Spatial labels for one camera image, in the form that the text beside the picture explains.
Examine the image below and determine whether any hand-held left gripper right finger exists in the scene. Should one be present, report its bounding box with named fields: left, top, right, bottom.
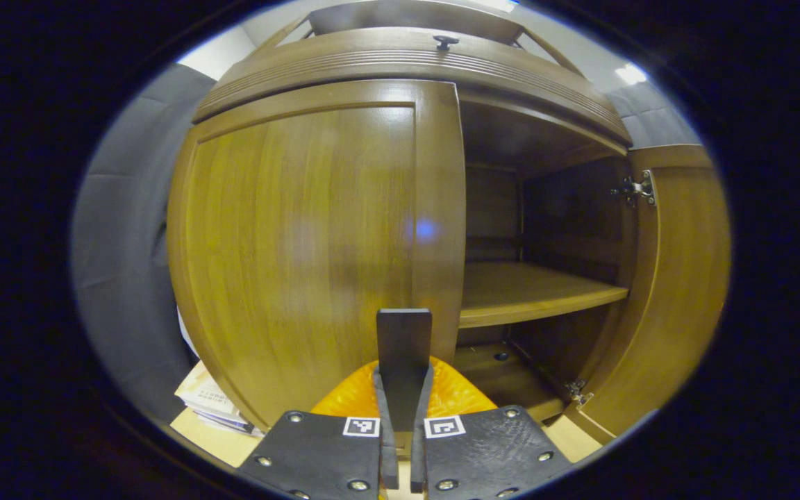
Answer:
left=410, top=358, right=574, bottom=500

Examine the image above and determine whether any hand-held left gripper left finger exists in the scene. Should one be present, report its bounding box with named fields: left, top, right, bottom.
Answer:
left=237, top=358, right=401, bottom=500

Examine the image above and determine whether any wooden cabinet door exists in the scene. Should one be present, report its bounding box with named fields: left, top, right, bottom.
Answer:
left=166, top=78, right=468, bottom=456
left=567, top=144, right=733, bottom=445

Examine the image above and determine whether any wooden double-door shoe cabinet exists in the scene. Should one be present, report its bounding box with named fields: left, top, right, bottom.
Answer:
left=192, top=0, right=658, bottom=426

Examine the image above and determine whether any metal door hinge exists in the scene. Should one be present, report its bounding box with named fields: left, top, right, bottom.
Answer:
left=612, top=170, right=658, bottom=208
left=565, top=378, right=594, bottom=408

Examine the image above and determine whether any wooden inner cabinet shelf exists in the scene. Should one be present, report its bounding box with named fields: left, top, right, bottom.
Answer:
left=459, top=262, right=630, bottom=329

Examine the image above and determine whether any wooden cabinet drawer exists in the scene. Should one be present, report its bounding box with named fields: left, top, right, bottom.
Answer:
left=192, top=26, right=633, bottom=147

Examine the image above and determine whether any stack of white booklets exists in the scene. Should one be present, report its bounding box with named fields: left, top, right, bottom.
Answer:
left=175, top=361, right=265, bottom=437

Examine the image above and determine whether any ceiling light panel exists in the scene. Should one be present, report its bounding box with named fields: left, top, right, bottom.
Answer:
left=614, top=62, right=649, bottom=86

